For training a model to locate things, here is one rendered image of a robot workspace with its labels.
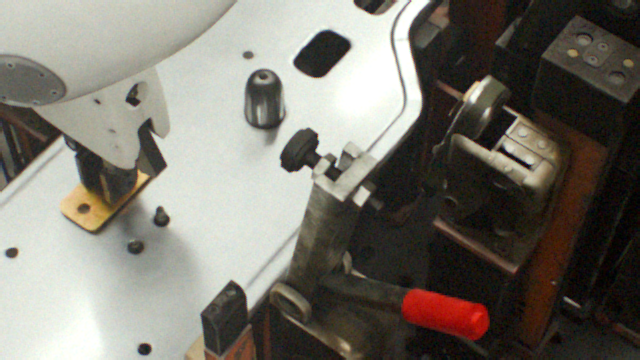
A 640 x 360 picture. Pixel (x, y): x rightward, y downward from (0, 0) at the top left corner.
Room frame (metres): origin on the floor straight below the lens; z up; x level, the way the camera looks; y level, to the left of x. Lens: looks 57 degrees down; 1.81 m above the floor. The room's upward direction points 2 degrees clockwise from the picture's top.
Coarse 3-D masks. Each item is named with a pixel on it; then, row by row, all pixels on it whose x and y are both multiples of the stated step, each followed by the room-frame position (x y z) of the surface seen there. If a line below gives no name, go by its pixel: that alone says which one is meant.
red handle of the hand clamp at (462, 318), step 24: (336, 288) 0.39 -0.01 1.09; (360, 288) 0.39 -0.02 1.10; (384, 288) 0.38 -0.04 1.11; (408, 288) 0.38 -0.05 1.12; (384, 312) 0.37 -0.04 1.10; (408, 312) 0.36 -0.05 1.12; (432, 312) 0.35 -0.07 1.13; (456, 312) 0.35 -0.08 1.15; (480, 312) 0.35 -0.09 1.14; (480, 336) 0.34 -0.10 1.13
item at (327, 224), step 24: (288, 144) 0.41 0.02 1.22; (312, 144) 0.42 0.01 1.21; (288, 168) 0.40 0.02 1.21; (312, 168) 0.41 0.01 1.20; (336, 168) 0.41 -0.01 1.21; (360, 168) 0.40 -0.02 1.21; (312, 192) 0.39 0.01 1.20; (336, 192) 0.38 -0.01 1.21; (360, 192) 0.39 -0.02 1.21; (312, 216) 0.39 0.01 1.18; (336, 216) 0.38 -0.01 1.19; (312, 240) 0.39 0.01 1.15; (336, 240) 0.39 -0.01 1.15; (312, 264) 0.39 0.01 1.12; (336, 264) 0.41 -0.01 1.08; (312, 288) 0.39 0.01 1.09
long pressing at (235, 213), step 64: (256, 0) 0.71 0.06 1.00; (320, 0) 0.72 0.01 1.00; (192, 64) 0.64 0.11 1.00; (256, 64) 0.64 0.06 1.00; (384, 64) 0.65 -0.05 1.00; (192, 128) 0.58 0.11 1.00; (256, 128) 0.58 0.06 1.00; (320, 128) 0.58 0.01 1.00; (384, 128) 0.58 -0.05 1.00; (0, 192) 0.51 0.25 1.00; (64, 192) 0.51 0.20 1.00; (192, 192) 0.52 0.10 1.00; (256, 192) 0.52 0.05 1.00; (0, 256) 0.46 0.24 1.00; (64, 256) 0.46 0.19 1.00; (128, 256) 0.46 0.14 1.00; (192, 256) 0.46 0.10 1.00; (256, 256) 0.46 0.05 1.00; (0, 320) 0.40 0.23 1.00; (64, 320) 0.41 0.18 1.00; (128, 320) 0.41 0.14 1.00; (192, 320) 0.41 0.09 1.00; (256, 320) 0.42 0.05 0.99
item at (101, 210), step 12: (96, 180) 0.52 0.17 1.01; (144, 180) 0.52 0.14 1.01; (72, 192) 0.51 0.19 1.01; (84, 192) 0.51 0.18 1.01; (96, 192) 0.51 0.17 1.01; (132, 192) 0.51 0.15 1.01; (60, 204) 0.50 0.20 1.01; (72, 204) 0.50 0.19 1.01; (84, 204) 0.50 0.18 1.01; (96, 204) 0.50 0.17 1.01; (108, 204) 0.50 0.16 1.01; (120, 204) 0.50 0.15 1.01; (72, 216) 0.49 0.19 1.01; (84, 216) 0.49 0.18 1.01; (96, 216) 0.49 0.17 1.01; (108, 216) 0.49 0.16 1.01; (84, 228) 0.48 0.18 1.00; (96, 228) 0.48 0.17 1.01
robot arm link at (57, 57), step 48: (0, 0) 0.43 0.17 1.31; (48, 0) 0.42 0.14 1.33; (96, 0) 0.42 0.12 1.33; (144, 0) 0.42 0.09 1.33; (192, 0) 0.43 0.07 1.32; (0, 48) 0.41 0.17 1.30; (48, 48) 0.41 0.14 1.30; (96, 48) 0.41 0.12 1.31; (144, 48) 0.41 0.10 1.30; (0, 96) 0.41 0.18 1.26; (48, 96) 0.41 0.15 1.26
